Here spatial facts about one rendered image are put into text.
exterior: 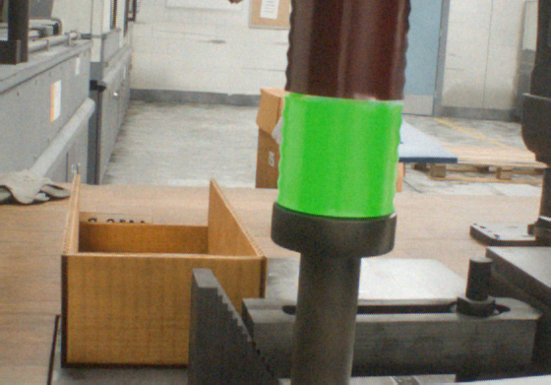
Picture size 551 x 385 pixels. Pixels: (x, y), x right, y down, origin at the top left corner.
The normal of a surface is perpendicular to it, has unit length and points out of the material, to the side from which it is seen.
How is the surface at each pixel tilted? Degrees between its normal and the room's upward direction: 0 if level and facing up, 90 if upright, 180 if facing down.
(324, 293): 90
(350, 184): 104
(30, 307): 0
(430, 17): 90
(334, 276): 90
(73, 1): 90
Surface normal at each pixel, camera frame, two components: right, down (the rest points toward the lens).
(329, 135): -0.24, -0.08
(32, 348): 0.07, -0.98
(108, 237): 0.18, 0.19
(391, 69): 0.66, 0.41
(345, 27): -0.15, 0.41
